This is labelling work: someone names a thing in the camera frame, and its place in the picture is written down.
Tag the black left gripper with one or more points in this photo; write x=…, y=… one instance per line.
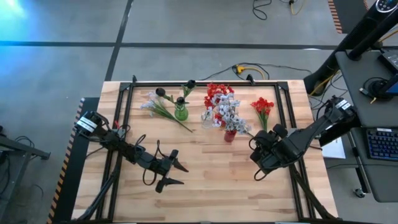
x=158, y=166

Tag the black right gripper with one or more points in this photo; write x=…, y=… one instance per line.
x=276, y=154

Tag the white artificial flower bunch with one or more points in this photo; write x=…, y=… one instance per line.
x=158, y=105
x=231, y=116

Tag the red artificial flower bunch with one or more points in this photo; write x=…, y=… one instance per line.
x=262, y=105
x=214, y=90
x=218, y=119

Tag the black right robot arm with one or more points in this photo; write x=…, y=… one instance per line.
x=314, y=130

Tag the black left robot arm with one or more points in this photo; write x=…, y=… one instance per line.
x=121, y=144

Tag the red ribbed glass vase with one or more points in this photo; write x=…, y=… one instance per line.
x=229, y=137

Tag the green glass vase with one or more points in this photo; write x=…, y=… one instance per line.
x=181, y=114

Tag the clear glass vase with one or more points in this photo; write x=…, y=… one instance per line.
x=206, y=122

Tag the white paper sheet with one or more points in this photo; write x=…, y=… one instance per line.
x=334, y=149

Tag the small red tag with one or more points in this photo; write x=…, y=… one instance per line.
x=116, y=124

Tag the black mat with orange stripes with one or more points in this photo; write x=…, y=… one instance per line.
x=348, y=15
x=73, y=174

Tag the desk caster wheel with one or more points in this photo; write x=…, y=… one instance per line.
x=360, y=193

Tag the grey side desk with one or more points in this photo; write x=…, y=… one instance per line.
x=351, y=77

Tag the black backlit keyboard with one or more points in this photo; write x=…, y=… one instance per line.
x=382, y=144

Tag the black round stand base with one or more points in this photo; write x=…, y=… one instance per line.
x=377, y=88

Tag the black tower fan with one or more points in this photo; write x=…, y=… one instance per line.
x=351, y=43

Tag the black laptop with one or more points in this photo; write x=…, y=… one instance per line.
x=390, y=60

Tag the grey metal table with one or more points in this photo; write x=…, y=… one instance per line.
x=18, y=147

